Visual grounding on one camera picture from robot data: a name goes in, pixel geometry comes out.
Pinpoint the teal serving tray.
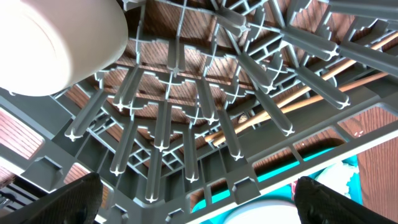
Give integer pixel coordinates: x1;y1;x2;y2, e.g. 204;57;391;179
203;147;358;224

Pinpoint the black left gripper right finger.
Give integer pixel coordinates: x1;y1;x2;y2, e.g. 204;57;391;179
294;176;395;224

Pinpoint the cream white cup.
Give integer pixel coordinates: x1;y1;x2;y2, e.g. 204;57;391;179
1;0;128;96

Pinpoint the red snack wrapper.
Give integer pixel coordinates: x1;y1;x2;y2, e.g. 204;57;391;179
290;182;297;200

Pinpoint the grey plastic dish rack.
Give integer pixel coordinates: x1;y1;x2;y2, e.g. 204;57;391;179
1;0;397;223

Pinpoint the large white plate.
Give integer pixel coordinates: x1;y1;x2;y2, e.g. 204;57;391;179
224;199;301;224

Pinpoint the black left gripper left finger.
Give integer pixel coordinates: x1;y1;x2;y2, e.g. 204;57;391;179
1;172;103;224

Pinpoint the wooden chopstick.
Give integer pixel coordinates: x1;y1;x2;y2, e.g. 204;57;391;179
205;72;387;146
205;32;397;145

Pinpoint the crumpled white napkin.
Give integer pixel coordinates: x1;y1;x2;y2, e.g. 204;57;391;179
315;161;362;204

